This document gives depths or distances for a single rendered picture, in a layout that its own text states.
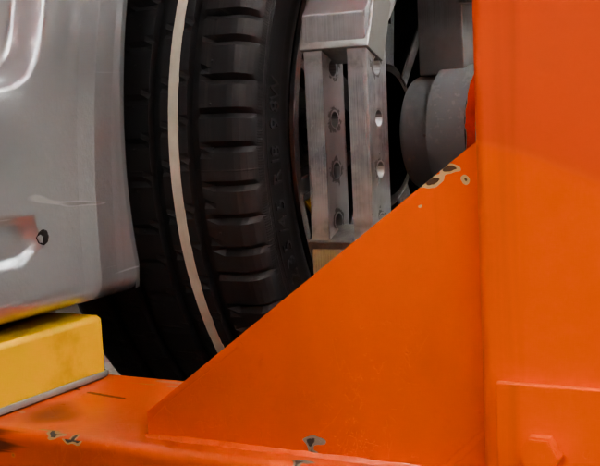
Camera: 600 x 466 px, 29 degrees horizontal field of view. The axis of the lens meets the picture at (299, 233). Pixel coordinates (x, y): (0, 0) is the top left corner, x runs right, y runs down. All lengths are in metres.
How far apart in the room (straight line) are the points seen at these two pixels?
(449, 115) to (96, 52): 0.40
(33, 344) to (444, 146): 0.49
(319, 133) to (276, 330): 0.34
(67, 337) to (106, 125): 0.17
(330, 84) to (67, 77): 0.24
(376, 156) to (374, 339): 0.35
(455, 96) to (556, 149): 0.59
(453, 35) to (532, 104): 0.62
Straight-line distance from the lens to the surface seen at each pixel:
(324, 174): 1.00
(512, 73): 0.60
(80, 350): 0.91
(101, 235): 0.92
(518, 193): 0.60
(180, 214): 1.01
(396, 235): 0.65
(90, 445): 0.77
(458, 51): 1.21
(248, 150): 0.98
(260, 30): 1.00
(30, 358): 0.87
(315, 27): 1.00
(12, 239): 0.85
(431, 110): 1.18
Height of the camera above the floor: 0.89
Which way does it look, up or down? 6 degrees down
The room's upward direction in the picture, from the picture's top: 3 degrees counter-clockwise
